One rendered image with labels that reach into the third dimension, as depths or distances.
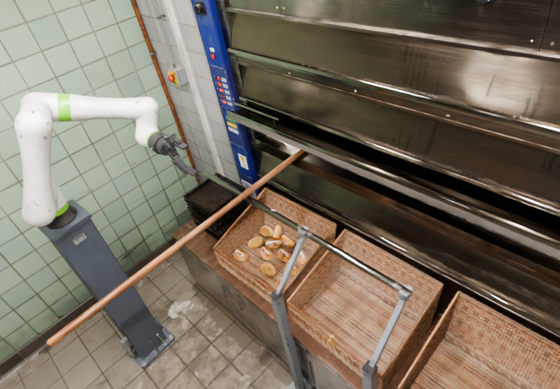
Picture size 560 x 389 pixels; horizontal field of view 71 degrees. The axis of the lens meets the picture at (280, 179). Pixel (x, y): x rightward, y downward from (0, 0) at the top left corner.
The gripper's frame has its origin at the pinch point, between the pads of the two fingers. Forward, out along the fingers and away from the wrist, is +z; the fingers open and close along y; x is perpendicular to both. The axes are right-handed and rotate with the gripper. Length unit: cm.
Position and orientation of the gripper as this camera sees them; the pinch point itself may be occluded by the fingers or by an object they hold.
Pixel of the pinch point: (189, 160)
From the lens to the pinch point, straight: 167.8
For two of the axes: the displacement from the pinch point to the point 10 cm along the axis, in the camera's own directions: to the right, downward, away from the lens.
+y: 1.5, 7.7, 6.2
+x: -6.9, 5.3, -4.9
